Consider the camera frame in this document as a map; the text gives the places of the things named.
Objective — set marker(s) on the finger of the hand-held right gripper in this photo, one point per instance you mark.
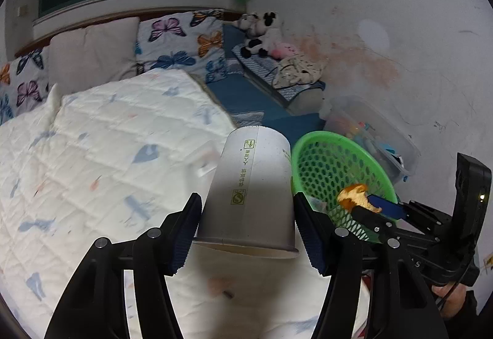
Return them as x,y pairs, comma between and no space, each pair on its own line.
389,207
375,225

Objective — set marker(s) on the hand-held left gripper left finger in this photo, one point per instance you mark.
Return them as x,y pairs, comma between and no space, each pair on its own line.
185,237

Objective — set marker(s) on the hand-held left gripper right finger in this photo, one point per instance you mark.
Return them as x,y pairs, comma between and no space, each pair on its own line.
312,237

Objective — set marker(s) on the orange peel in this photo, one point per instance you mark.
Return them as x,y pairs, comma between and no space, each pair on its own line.
352,198

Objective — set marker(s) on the white paper cup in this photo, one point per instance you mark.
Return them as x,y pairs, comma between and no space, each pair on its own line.
250,200

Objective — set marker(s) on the green plastic basket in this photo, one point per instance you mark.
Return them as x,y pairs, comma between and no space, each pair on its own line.
323,165

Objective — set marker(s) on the person's right hand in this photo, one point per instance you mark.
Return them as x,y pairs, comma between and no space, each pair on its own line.
448,302

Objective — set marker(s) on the clear storage box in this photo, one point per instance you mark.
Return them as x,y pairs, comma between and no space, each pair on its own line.
385,139

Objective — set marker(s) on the blue mattress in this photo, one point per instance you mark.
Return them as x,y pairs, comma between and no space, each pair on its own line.
246,96

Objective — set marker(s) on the beige spotted cloth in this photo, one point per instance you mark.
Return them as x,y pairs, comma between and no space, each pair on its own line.
300,71

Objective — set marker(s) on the blue patterned blanket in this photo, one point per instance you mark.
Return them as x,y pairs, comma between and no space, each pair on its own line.
254,65

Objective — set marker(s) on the pink plush toy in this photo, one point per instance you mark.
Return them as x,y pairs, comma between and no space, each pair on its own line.
285,51

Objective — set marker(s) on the large butterfly pillow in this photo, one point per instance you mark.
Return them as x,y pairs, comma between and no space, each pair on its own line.
181,42

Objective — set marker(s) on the beige pillow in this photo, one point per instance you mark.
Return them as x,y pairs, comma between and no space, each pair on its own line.
111,46
67,62

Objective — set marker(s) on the black and white plush toy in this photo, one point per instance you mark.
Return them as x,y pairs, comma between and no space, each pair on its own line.
265,37
246,23

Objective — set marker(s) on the small butterfly pillow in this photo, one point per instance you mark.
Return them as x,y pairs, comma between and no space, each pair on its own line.
23,89

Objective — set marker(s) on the wall socket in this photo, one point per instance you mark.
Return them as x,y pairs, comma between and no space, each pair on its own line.
23,10

